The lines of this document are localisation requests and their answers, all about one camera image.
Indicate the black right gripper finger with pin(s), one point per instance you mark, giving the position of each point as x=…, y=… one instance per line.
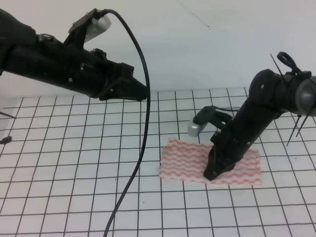
x=220, y=160

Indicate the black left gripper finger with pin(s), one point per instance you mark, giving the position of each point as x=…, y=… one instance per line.
x=124, y=88

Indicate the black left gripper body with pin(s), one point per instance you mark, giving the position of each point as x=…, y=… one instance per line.
x=44, y=58

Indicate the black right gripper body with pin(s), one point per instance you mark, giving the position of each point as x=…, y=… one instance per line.
x=265, y=103

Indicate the pink wavy striped towel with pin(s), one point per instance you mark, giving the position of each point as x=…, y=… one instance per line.
x=183, y=161

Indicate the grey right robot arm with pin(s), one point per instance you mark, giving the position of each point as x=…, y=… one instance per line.
x=300, y=94

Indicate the white grid tablecloth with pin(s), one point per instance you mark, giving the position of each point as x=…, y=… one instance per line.
x=71, y=157

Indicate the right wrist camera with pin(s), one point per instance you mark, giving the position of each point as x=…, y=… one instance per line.
x=208, y=114

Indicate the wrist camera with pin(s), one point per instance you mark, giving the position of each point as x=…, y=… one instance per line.
x=208, y=114
x=91, y=25

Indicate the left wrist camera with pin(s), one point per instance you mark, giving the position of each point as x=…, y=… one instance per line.
x=91, y=25

